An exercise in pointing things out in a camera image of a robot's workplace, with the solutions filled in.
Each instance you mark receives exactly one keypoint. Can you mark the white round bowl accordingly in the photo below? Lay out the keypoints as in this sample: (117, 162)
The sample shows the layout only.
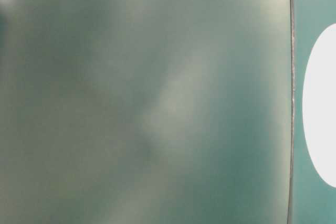
(318, 105)

